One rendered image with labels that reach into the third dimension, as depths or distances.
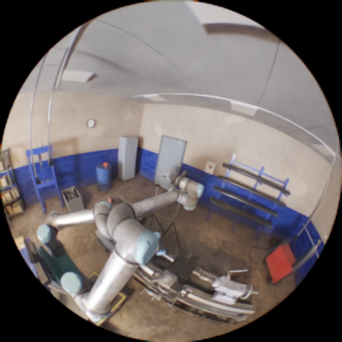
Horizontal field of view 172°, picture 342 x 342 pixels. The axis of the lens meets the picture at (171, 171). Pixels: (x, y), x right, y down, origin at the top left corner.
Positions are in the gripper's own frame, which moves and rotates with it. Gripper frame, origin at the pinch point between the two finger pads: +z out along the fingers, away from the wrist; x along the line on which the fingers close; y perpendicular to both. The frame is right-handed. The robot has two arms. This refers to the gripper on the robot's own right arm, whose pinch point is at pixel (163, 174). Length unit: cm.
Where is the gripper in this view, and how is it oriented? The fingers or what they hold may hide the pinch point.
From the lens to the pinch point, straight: 92.9
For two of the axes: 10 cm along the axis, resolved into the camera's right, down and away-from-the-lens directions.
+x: 2.8, 4.4, 8.5
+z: -8.2, -3.5, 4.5
